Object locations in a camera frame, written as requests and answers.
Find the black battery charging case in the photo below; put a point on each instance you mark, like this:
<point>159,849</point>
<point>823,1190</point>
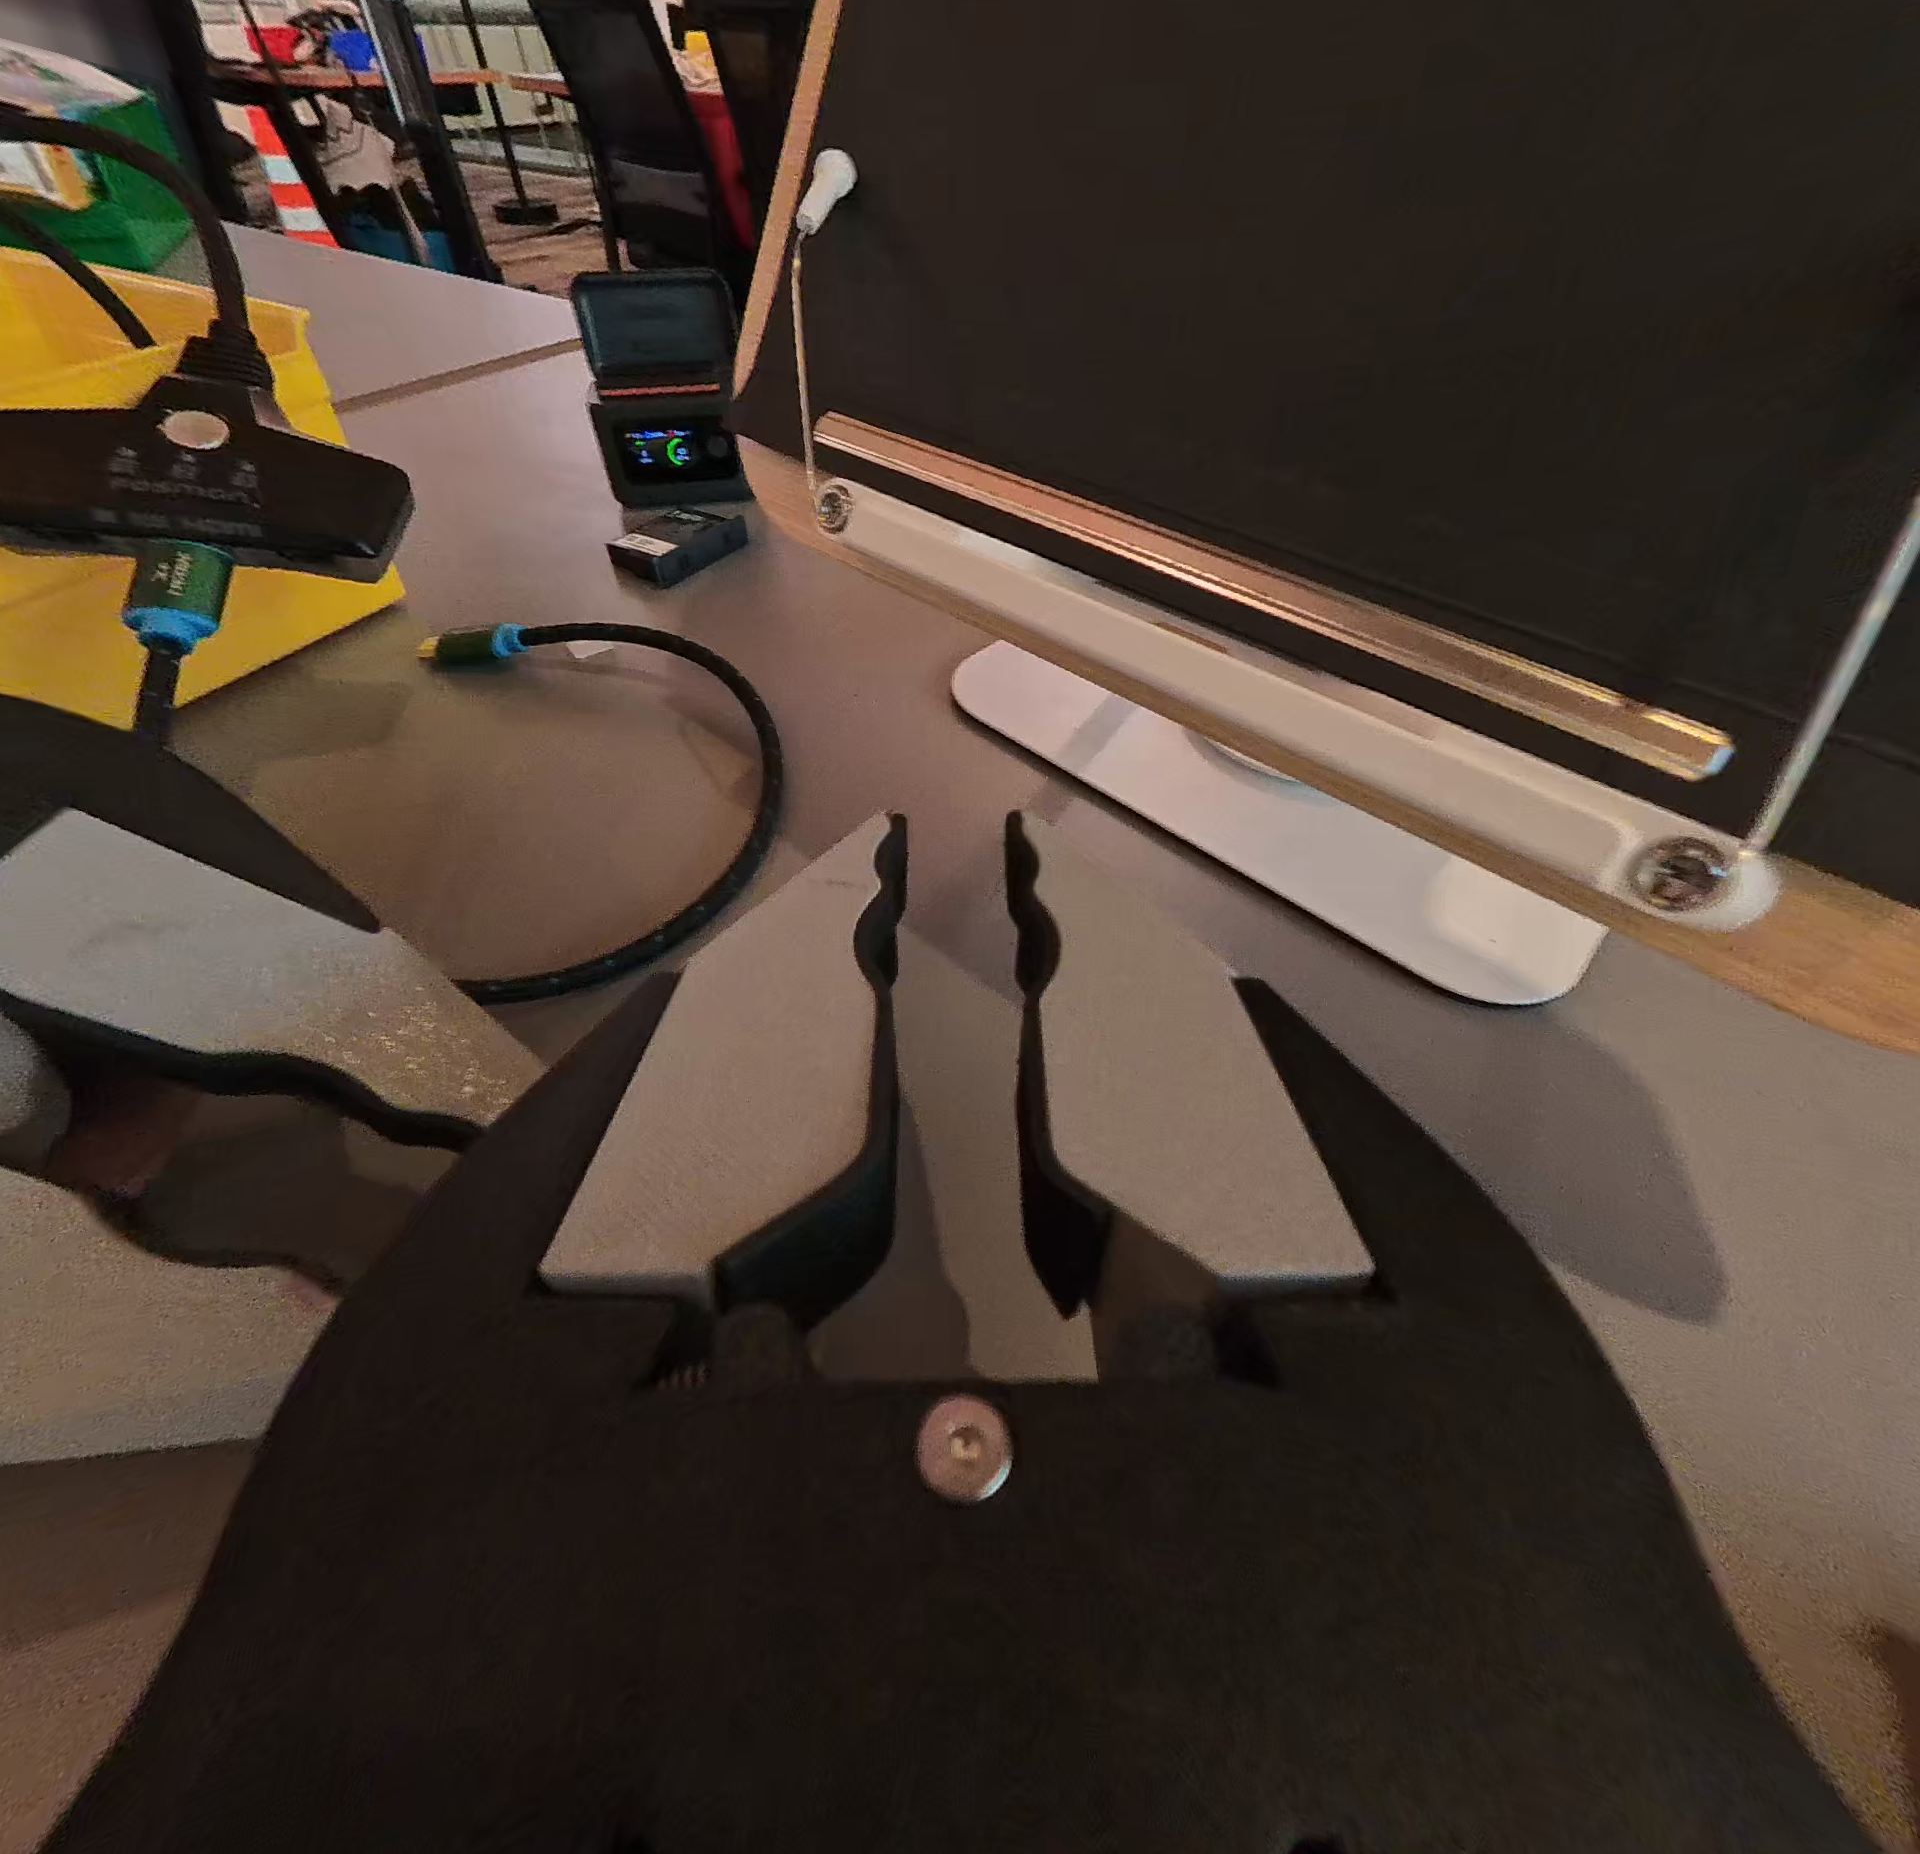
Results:
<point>661,338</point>

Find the green plastic bin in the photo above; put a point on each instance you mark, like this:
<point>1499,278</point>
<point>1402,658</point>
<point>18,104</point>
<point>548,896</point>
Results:
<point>134,219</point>

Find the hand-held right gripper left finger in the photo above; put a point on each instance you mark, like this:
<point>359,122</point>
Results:
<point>736,1119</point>

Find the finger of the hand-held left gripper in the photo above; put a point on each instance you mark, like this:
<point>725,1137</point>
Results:
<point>225,954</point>
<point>29,1104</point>

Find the black camera battery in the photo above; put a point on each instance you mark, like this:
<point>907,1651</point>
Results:
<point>675,551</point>

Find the orange traffic cone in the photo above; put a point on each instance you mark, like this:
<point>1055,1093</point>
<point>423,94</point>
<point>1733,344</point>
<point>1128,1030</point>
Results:
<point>291,189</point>

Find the black HDMI switch box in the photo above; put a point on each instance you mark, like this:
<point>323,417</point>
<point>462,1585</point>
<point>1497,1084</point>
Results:
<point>225,488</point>

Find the wooden book stand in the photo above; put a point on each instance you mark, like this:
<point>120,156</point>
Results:
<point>1350,309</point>

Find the yellow plastic bin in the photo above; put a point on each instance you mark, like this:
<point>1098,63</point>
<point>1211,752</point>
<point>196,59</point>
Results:
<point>270,639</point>

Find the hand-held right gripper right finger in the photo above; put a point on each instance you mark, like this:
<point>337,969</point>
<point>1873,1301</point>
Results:
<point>1185,1119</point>

